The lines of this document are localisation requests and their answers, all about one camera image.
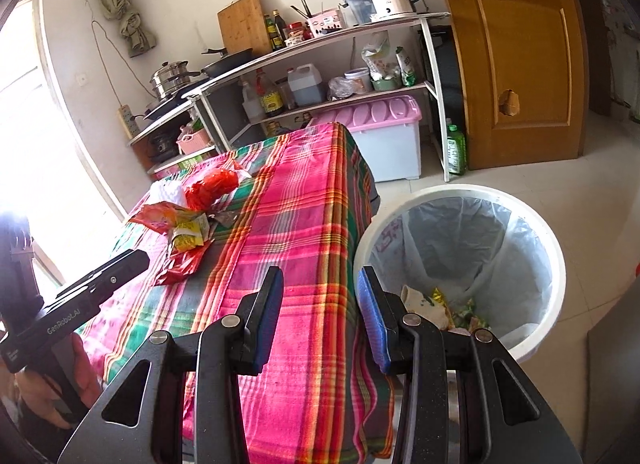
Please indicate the colourful crumpled wrappers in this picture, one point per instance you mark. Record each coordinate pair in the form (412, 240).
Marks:
(462, 314)

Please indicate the floral cloth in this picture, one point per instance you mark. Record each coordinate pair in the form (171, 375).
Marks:
(620, 44)

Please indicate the green bowl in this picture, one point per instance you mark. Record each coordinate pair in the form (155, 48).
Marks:
(385, 85)

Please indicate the bamboo cutting board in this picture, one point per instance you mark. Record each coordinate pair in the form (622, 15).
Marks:
(245, 26)

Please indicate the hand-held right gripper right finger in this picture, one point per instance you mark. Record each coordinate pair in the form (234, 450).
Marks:
(372, 326)

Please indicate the hanging olive cloth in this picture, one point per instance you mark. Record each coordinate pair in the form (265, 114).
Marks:
(125, 9)

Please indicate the translucent plastic jug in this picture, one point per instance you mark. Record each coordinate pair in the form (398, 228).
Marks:
(306, 86)

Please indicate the orange snack packet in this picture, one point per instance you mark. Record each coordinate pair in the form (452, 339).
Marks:
(152, 216)

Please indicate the pink lidded storage box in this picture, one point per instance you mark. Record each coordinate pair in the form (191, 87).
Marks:
(385, 116)

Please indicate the clear plastic bottle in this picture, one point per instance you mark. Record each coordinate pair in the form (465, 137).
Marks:
(251, 104)

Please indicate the large white shelf rack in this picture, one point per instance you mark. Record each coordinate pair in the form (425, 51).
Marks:
(350, 31)

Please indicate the dark sauce bottle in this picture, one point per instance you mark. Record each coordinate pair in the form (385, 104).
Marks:
(279, 29)

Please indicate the window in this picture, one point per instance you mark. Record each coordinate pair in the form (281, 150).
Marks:
(30, 119)

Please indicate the red plastic bag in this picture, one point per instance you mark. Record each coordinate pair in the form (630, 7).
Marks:
(210, 189)

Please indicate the white round bin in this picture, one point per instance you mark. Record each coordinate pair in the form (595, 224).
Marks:
(547, 264)

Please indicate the pink plaid tablecloth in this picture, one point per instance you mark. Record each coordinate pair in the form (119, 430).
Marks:
(300, 244)

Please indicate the beige paper scrap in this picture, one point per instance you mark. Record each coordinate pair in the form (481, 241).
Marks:
(422, 306)

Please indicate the red foil wrapper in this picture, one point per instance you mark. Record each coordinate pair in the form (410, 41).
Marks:
(182, 264)

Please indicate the clear plastic container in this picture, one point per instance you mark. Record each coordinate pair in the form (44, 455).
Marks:
(359, 9)

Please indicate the pink woven basket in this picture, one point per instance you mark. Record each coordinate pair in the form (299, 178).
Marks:
(194, 143)

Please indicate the dark rice cooker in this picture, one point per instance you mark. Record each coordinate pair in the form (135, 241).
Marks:
(161, 149)

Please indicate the bundle of dark chopsticks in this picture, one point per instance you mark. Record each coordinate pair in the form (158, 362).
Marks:
(302, 8)

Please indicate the green glass bottle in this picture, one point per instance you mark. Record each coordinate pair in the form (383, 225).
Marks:
(269, 34)

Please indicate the dark glass jar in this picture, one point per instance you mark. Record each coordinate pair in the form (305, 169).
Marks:
(283, 94)

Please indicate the black induction cooker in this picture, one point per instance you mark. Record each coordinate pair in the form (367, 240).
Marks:
(167, 109)

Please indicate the steel steamer pot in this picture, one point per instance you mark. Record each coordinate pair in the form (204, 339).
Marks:
(172, 81)

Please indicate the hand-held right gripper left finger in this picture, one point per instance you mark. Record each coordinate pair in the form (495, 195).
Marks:
(267, 316)

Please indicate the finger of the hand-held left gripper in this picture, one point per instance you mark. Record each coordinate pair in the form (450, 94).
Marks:
(120, 266)

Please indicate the green white packet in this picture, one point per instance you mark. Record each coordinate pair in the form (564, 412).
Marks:
(406, 69)

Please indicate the wooden door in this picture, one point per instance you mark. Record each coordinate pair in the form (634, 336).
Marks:
(525, 69)

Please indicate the yellow power strip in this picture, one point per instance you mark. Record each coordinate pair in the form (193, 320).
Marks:
(128, 121)

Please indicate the crumpled clear plastic bag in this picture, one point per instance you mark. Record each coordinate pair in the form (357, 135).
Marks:
(341, 88)

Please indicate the person's left hand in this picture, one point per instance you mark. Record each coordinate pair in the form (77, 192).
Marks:
(32, 394)

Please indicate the pink utensil holder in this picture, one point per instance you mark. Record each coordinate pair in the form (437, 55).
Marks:
(326, 24)

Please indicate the white plastic wrapper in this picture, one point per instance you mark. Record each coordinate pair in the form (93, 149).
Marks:
(167, 191)

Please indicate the black frying pan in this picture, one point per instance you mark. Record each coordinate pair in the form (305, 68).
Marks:
(227, 64)

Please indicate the green plastic bottle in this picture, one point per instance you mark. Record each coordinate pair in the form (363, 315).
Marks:
(456, 151)

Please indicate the yellow snack wrapper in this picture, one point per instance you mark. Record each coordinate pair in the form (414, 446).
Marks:
(190, 231)

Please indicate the grey cabinet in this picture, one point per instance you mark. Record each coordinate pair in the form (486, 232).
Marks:
(617, 369)

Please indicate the white food bag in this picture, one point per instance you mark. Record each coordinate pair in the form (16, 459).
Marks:
(377, 59)

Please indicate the white plastic tub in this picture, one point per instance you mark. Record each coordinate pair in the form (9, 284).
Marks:
(357, 80)

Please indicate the red lidded jar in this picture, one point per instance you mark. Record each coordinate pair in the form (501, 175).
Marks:
(296, 33)

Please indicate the clear plastic bin liner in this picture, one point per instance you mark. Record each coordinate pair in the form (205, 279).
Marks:
(475, 244)

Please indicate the red capped sauce bottle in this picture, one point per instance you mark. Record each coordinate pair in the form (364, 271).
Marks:
(270, 96)

